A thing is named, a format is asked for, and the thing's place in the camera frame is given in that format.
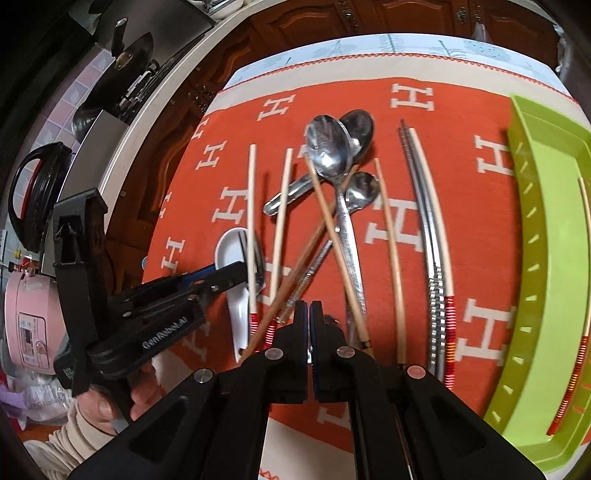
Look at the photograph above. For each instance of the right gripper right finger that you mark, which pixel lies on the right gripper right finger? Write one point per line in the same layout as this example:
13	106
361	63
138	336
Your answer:
328	369

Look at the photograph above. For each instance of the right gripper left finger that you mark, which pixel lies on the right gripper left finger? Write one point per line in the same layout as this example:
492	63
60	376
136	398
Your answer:
289	374

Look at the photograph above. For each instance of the pale wooden chopstick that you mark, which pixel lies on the pale wooden chopstick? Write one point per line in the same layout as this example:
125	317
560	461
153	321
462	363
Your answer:
251	224

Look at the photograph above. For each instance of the brown wooden chopstick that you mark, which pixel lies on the brown wooden chopstick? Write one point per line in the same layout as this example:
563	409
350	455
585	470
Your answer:
337	246

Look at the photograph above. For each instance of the left hand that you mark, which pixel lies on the left hand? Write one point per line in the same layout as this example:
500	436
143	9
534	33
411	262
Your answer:
100	408

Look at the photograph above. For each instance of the light wooden chopstick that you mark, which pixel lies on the light wooden chopstick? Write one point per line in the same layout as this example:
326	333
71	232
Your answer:
280	219

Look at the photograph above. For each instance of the pink rice cooker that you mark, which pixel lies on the pink rice cooker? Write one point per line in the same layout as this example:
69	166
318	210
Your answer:
34	324

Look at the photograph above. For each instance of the tan wooden chopstick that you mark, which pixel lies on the tan wooden chopstick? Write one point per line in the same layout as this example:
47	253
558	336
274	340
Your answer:
395	267

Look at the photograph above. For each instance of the white chopstick beside steel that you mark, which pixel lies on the white chopstick beside steel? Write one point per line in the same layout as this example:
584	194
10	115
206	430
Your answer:
443	262

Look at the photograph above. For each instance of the black kettle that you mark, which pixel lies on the black kettle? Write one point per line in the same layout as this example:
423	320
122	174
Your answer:
52	162

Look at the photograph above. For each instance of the white ceramic spoon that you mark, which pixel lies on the white ceramic spoon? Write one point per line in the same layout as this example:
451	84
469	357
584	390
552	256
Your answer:
231	248

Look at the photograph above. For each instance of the orange H-pattern cloth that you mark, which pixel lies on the orange H-pattern cloth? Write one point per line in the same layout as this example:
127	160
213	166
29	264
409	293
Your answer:
461	110

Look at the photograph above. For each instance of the large steel spoon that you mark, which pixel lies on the large steel spoon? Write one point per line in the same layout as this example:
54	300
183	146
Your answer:
352	260

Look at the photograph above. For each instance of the dark steel spoon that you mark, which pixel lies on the dark steel spoon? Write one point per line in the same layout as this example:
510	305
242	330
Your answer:
330	149

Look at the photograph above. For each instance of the black wok lid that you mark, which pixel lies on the black wok lid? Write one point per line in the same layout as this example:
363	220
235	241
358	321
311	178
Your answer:
129	63

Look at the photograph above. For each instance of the green plastic tray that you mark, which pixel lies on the green plastic tray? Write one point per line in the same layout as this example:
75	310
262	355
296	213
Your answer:
541	403

